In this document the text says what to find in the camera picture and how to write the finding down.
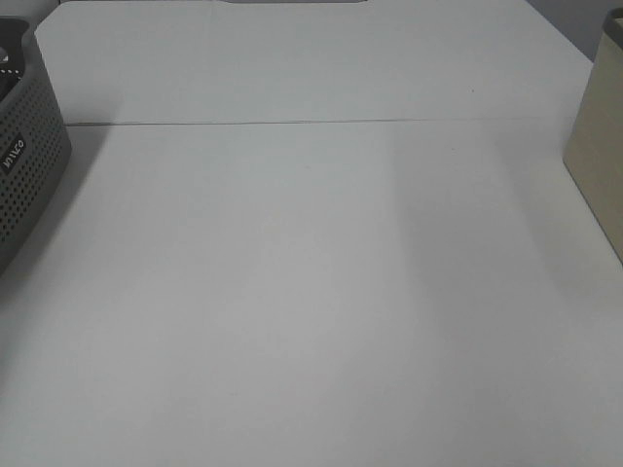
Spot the grey perforated plastic basket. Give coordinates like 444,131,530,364
1,16,72,270

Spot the beige bin with grey rim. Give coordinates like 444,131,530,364
564,8,622,258

